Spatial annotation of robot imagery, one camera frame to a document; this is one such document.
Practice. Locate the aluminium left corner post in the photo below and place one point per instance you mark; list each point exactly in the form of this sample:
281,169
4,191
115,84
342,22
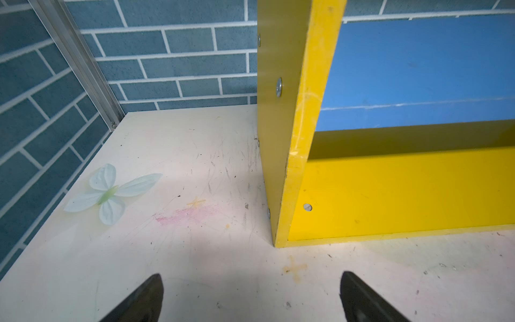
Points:
60,25

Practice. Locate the yellow pink blue bookshelf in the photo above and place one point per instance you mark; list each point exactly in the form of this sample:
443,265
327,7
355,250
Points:
384,126

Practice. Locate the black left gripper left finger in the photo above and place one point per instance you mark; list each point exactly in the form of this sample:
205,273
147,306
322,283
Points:
144,304

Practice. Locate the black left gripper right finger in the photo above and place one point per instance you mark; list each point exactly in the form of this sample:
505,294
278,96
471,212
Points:
361,303

